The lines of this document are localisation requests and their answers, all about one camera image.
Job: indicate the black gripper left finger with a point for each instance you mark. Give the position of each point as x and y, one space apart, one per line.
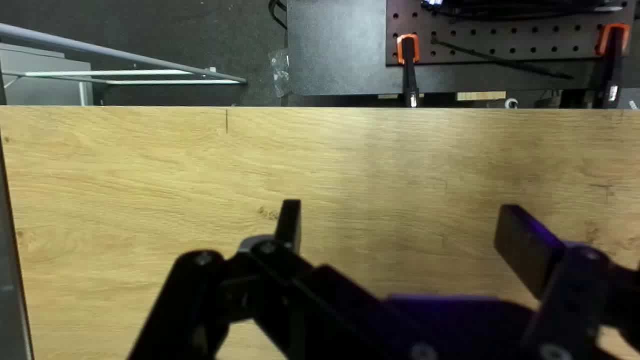
201 292

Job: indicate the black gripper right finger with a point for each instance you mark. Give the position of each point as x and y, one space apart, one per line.
566 292

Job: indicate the clear plastic bag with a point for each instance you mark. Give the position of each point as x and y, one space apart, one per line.
280 71

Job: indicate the orange black clamp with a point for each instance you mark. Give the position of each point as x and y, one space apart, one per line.
613 53
409 60

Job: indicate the black perforated pegboard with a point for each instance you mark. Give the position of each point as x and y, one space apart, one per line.
506 31

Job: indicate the black flat panel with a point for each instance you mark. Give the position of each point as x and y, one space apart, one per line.
337 47

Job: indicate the gray metal rail frame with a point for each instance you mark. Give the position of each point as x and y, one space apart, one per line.
133 63

